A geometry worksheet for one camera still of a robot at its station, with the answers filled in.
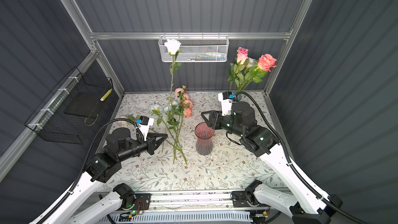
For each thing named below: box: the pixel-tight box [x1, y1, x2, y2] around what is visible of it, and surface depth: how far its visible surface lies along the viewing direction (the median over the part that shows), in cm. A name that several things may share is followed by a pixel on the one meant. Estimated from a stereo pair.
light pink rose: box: [226, 52, 249, 92], surface depth 81 cm
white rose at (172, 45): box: [164, 38, 181, 144], surface depth 59 cm
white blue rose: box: [149, 103, 188, 165], surface depth 102 cm
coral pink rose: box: [242, 53, 278, 92], surface depth 76 cm
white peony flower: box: [163, 101, 181, 165], surface depth 107 cm
